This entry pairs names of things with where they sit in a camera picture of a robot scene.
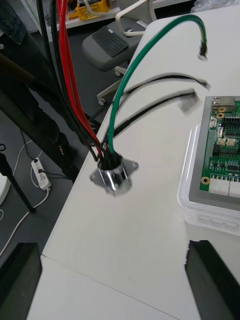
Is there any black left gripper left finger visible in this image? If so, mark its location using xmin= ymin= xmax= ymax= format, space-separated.
xmin=0 ymin=241 xmax=43 ymax=320

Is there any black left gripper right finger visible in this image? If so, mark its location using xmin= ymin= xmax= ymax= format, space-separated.
xmin=184 ymin=239 xmax=240 ymax=320

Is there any red black green cable bundle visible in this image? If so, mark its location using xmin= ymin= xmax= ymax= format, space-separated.
xmin=36 ymin=0 xmax=212 ymax=198

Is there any milky plastic box with lid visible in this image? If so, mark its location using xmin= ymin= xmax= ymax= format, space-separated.
xmin=176 ymin=124 xmax=240 ymax=237

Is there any black tripod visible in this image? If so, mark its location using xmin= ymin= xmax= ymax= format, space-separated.
xmin=0 ymin=143 xmax=36 ymax=215

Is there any white power strip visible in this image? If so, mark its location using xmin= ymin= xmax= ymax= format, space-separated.
xmin=30 ymin=157 xmax=53 ymax=190

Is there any dark grey keyboard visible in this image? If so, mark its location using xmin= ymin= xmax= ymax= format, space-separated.
xmin=91 ymin=25 xmax=129 ymax=58

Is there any yellow plastic crate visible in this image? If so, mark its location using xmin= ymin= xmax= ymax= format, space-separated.
xmin=68 ymin=0 xmax=111 ymax=21

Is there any white floor cable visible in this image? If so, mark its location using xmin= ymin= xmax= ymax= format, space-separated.
xmin=0 ymin=139 xmax=51 ymax=256

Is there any grey chair with white frame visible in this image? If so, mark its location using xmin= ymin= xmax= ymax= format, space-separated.
xmin=81 ymin=0 xmax=159 ymax=106

